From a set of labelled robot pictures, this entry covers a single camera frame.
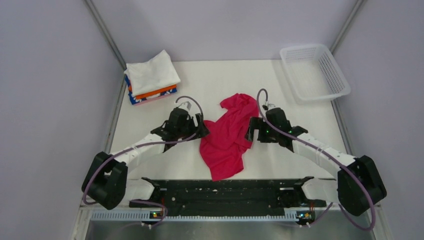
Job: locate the aluminium frame post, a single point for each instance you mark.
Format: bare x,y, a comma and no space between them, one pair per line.
101,25
347,24

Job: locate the left aluminium frame post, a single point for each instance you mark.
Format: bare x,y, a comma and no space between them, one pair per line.
101,25

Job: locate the white slotted cable duct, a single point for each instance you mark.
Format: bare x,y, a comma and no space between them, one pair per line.
147,216

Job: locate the red t shirt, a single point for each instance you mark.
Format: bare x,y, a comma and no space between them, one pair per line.
222,150

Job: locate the pink folded t shirt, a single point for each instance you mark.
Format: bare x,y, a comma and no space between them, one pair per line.
151,99

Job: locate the orange folded t shirt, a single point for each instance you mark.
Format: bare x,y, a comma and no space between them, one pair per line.
155,93

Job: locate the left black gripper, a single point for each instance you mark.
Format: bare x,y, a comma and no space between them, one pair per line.
198,131

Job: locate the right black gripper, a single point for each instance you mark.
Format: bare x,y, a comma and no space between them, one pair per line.
257,123

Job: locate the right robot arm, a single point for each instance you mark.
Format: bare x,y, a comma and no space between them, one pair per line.
356,183

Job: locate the white plastic basket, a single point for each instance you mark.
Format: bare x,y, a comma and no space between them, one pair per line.
313,74

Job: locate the right aluminium frame post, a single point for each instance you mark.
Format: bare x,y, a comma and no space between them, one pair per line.
347,24

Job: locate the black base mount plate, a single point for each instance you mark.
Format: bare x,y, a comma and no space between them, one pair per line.
231,198

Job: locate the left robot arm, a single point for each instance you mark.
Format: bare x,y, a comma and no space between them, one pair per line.
106,180

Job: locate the blue floral folded t shirt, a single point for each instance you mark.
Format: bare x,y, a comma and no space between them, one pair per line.
130,93

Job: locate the white folded t shirt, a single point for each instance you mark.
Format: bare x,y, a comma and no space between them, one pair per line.
155,74

